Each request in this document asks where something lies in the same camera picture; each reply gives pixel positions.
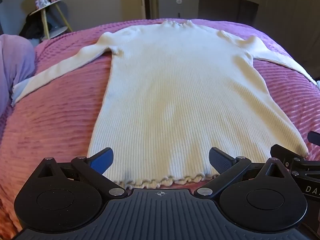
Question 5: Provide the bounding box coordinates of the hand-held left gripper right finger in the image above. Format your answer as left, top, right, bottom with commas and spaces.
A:
196, 147, 287, 198

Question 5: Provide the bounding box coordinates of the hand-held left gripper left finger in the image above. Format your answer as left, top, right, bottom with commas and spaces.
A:
37, 147, 127, 198

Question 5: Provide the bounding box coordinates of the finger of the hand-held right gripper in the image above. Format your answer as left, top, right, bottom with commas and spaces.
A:
270, 144, 308, 167
307, 131, 320, 147

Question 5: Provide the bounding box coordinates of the white ribbed knit sweater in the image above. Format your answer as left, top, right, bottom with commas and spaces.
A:
11, 19, 318, 189

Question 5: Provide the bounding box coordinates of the pink waffle blanket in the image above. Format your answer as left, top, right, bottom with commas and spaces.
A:
0, 17, 320, 233

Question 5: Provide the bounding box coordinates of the lilac pillow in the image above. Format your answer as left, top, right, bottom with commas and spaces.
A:
0, 34, 35, 117

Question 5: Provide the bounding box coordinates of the round side table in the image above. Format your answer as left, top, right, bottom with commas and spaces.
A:
27, 0, 73, 41

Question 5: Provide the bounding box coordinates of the black bag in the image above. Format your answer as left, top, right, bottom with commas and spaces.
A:
19, 14, 54, 40

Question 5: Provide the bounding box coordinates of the grey cabinet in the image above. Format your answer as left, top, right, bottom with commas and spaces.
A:
156, 0, 200, 19

